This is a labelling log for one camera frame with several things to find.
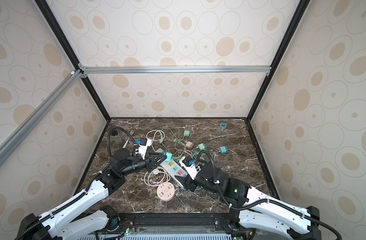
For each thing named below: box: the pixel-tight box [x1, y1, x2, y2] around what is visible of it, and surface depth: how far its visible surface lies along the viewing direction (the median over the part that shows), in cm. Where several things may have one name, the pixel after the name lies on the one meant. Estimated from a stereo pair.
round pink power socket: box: [156, 182, 175, 202], surface depth 83 cm
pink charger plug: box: [185, 141, 194, 150], surface depth 104 cm
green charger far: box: [183, 129, 191, 137], surface depth 111 cm
